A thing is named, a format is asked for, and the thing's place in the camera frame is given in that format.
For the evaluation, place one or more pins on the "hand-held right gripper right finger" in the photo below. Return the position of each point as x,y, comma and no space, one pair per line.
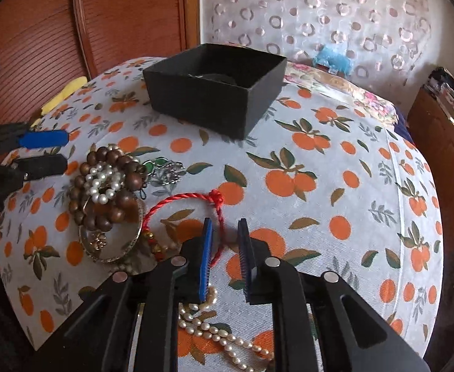
245,267

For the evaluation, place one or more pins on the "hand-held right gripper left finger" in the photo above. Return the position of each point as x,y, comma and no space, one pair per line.
205,263

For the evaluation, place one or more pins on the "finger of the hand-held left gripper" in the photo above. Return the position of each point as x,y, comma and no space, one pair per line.
43,166
45,139

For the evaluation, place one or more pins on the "silver bangle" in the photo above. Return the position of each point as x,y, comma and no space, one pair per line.
139,221

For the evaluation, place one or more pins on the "silver jewelry with green stone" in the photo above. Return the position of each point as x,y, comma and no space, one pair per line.
169,174

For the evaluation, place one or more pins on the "black cardboard box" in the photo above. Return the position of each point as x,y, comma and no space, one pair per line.
196,95

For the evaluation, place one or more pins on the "yellow plush toy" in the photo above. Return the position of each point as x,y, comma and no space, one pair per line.
66,93

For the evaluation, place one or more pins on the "white cloth with orange print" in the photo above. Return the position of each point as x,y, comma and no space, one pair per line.
327,186

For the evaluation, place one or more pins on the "wooden slatted wardrobe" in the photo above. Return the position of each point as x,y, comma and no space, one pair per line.
114,15

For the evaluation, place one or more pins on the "floral blanket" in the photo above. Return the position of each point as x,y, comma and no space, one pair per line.
351,93

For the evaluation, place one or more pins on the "dark blue bedsheet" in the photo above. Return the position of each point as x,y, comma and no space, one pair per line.
402,128

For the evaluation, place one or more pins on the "blue plastic bag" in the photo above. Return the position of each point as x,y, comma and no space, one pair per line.
333,60

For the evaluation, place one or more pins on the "wooden side cabinet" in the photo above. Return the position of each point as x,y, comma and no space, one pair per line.
440,147

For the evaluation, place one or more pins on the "sheer cloth with circle pattern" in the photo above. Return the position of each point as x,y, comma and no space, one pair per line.
289,7

